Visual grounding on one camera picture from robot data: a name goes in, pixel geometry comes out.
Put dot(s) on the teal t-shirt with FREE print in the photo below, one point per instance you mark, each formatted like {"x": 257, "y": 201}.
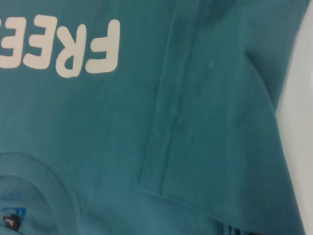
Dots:
{"x": 146, "y": 122}

